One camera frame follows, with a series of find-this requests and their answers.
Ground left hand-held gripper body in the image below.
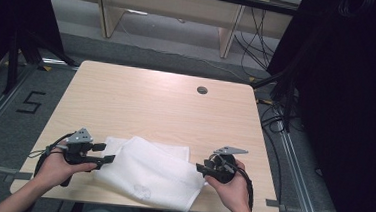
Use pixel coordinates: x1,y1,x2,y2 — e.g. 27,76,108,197
59,126,106,190

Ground black cables under desk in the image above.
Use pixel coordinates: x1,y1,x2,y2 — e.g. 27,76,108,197
230,5,284,80

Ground white cloth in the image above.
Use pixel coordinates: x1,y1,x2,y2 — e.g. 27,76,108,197
91,133,209,212

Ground thin grey gripper wire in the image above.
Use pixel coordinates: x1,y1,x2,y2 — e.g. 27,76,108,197
27,144,69,162

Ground person's left hand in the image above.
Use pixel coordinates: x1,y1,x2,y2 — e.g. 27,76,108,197
33,141,99,198

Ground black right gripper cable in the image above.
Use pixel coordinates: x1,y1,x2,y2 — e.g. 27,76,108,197
230,164,257,212

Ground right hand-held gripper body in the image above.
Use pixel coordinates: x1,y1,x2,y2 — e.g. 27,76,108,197
200,144,250,186

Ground person's right hand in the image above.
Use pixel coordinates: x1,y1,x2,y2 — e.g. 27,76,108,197
202,156,257,212

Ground black metal stand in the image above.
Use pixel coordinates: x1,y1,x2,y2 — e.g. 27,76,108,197
248,24,305,134

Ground black tripod stand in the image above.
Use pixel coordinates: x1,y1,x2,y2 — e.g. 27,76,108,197
1,27,82,100

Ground black floor cables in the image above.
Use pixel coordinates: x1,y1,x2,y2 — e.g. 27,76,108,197
249,96,291,212

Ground black tape floor mark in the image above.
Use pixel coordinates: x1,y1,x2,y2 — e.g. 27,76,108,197
15,89,48,116

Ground light wooden desk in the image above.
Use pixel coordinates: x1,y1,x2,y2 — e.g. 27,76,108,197
39,0,306,65

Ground black curtain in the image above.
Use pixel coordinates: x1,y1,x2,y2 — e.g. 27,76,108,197
0,0,69,91
256,0,376,212

